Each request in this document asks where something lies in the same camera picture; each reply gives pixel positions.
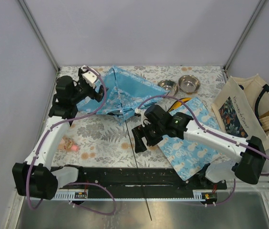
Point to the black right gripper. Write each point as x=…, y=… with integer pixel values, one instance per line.
x=138, y=132

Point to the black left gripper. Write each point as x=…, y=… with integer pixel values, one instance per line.
x=94, y=95

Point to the blue snowman pet tent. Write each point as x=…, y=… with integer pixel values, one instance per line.
x=125, y=92

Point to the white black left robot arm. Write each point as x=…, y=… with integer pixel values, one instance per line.
x=34, y=177

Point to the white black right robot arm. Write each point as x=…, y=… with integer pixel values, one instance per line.
x=246, y=156

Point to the blue snowman tent mat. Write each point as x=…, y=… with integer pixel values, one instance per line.
x=188, y=157

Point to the pink pet toy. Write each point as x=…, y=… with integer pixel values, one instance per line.
x=68, y=145

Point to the left steel pet bowl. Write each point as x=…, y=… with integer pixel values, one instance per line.
x=170, y=86

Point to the steel pet bowl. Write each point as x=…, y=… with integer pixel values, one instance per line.
x=170, y=86
x=189, y=83

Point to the right steel pet bowl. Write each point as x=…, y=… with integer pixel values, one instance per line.
x=189, y=83

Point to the floral white tablecloth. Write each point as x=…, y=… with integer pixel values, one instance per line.
x=103, y=142

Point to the beige canvas tote bag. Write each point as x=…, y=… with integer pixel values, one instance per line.
x=240, y=105

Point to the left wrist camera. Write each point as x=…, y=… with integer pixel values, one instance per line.
x=90, y=75

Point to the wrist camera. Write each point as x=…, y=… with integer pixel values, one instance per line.
x=90, y=75
x=138, y=112

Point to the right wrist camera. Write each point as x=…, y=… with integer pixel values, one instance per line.
x=138, y=112

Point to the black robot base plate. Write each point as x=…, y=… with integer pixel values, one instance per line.
x=155, y=179

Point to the white slotted cable duct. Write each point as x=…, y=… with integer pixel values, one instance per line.
x=128, y=194

